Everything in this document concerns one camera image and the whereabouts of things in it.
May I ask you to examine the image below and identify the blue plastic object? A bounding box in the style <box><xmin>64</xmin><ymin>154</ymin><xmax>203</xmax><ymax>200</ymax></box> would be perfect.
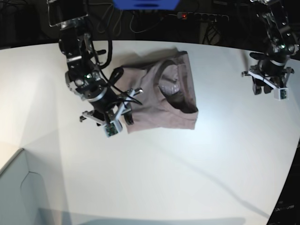
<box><xmin>113</xmin><ymin>0</ymin><xmax>180</xmax><ymax>10</ymax></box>

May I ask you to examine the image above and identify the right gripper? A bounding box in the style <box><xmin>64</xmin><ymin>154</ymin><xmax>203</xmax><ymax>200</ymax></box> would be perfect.
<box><xmin>79</xmin><ymin>88</ymin><xmax>143</xmax><ymax>137</ymax></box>

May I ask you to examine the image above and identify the black power strip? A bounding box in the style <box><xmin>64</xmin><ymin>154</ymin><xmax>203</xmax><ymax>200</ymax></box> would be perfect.
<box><xmin>176</xmin><ymin>12</ymin><xmax>230</xmax><ymax>23</ymax></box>

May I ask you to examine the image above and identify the grey looped cable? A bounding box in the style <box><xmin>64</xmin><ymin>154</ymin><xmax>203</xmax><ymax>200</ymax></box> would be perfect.
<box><xmin>97</xmin><ymin>4</ymin><xmax>165</xmax><ymax>36</ymax></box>

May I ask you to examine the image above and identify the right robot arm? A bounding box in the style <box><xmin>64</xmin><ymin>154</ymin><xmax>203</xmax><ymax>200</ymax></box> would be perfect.
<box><xmin>47</xmin><ymin>0</ymin><xmax>198</xmax><ymax>137</ymax></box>

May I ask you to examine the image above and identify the mauve t-shirt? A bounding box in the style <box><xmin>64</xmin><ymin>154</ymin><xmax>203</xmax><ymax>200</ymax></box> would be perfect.
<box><xmin>115</xmin><ymin>51</ymin><xmax>198</xmax><ymax>133</ymax></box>

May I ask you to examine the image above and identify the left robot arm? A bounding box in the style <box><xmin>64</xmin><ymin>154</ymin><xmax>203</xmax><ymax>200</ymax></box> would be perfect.
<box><xmin>241</xmin><ymin>0</ymin><xmax>300</xmax><ymax>100</ymax></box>

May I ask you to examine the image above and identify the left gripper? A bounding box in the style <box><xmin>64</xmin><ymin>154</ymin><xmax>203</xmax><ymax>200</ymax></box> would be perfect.
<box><xmin>241</xmin><ymin>65</ymin><xmax>294</xmax><ymax>100</ymax></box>

